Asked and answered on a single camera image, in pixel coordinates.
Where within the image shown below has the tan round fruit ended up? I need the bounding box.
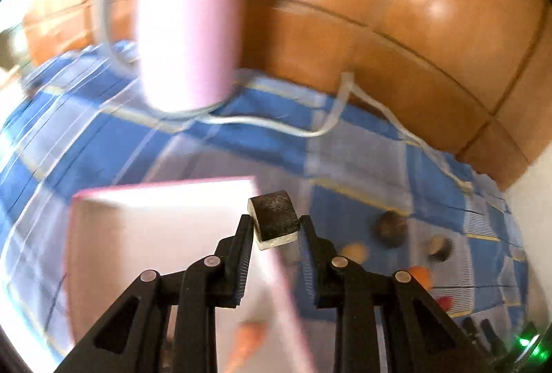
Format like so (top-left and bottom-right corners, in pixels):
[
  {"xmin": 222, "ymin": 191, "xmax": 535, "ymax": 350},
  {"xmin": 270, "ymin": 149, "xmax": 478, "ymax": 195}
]
[{"xmin": 339, "ymin": 242, "xmax": 369, "ymax": 265}]

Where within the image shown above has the small orange carrot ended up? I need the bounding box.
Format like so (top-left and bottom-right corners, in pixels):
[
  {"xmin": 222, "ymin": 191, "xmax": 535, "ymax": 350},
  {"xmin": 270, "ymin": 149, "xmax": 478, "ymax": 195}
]
[{"xmin": 225, "ymin": 321, "xmax": 268, "ymax": 373}]

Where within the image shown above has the small red tomato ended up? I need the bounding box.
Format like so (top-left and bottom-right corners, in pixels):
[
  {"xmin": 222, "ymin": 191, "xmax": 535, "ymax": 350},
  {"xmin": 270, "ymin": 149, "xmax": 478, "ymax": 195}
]
[{"xmin": 436, "ymin": 295, "xmax": 454, "ymax": 312}]

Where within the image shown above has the large orange mandarin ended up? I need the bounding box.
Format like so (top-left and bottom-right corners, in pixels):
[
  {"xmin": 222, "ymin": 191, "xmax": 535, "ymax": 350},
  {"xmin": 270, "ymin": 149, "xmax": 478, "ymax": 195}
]
[{"xmin": 408, "ymin": 266, "xmax": 432, "ymax": 291}]

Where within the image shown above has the dark cut fruit piece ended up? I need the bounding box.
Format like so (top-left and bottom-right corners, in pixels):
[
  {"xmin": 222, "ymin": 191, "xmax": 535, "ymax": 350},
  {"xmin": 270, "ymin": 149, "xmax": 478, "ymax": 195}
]
[{"xmin": 427, "ymin": 234, "xmax": 454, "ymax": 263}]

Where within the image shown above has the pink rimmed white tray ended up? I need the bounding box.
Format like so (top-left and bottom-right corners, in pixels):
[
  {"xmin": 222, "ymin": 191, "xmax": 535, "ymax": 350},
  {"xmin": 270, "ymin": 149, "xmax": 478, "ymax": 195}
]
[{"xmin": 65, "ymin": 177, "xmax": 316, "ymax": 372}]

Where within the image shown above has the right gripper seen afar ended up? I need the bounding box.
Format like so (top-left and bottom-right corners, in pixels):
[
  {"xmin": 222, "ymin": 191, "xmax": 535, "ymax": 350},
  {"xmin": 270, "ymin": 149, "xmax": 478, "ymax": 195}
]
[{"xmin": 461, "ymin": 317, "xmax": 548, "ymax": 373}]

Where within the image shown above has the dark brown ridged fruit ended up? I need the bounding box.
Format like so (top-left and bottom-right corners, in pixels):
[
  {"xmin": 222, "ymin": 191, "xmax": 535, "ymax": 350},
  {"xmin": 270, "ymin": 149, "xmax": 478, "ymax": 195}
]
[{"xmin": 372, "ymin": 210, "xmax": 408, "ymax": 249}]

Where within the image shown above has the blue plaid tablecloth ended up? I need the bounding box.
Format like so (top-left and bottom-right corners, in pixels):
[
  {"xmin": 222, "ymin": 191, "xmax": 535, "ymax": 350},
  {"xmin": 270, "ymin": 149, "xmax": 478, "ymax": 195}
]
[{"xmin": 1, "ymin": 47, "xmax": 528, "ymax": 372}]

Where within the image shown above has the pink electric kettle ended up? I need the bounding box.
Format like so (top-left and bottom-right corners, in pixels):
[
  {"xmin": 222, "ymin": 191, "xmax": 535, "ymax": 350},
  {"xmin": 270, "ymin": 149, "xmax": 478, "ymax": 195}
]
[{"xmin": 96, "ymin": 0, "xmax": 242, "ymax": 116}]

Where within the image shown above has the white kettle power cable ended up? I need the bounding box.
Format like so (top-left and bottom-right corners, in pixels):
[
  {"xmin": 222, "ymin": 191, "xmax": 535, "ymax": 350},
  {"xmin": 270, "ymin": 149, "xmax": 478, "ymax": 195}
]
[{"xmin": 194, "ymin": 71, "xmax": 475, "ymax": 195}]

